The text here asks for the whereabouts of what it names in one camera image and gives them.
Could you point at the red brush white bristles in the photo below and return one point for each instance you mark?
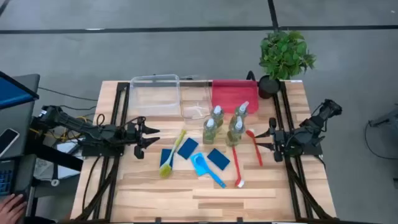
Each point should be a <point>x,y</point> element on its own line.
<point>237,168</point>

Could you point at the large clear plastic bin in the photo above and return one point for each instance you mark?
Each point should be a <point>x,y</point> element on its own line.
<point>154,93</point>

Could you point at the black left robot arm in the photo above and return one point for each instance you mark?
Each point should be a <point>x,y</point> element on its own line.
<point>77,126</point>

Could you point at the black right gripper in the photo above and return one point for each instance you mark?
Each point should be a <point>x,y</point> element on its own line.
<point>281,138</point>

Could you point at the red spoon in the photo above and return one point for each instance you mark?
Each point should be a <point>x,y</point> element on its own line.
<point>249,133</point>

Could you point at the grey computer desk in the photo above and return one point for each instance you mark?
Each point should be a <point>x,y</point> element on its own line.
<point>18,118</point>

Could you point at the computer monitor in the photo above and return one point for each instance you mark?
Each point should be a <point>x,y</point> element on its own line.
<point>14,90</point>

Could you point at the small clear plastic bin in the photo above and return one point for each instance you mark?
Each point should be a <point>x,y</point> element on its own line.
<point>196,102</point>

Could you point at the clear yellow soap pump bottle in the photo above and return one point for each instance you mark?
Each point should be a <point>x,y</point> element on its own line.
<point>241,112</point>
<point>210,132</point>
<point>235,133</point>
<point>217,116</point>

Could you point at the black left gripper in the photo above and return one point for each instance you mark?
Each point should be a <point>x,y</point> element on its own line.
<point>136,137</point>

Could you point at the green leafy plant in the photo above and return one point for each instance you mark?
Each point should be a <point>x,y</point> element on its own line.
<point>284,54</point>

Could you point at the black plant pot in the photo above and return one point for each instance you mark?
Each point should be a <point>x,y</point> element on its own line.
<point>268,87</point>

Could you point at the grey chair base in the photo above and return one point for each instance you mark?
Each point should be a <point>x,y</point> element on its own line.
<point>385,119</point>

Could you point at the person's hand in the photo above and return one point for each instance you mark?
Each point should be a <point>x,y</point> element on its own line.
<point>12,210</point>

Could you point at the green dish brush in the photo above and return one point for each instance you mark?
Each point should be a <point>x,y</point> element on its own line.
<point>165,170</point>

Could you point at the computer keyboard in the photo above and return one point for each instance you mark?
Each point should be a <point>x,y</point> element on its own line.
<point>5,182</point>

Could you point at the smartphone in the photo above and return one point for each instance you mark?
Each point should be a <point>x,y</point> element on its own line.
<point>7,141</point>

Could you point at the red plastic tray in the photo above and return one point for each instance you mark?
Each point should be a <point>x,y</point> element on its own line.
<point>233,93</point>

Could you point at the white tape roll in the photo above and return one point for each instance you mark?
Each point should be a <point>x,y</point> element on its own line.
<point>52,183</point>

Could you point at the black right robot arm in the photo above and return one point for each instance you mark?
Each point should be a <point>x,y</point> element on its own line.
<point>311,130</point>

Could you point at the black aluminium frame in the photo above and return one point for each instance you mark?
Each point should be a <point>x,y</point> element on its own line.
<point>284,105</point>
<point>119,96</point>

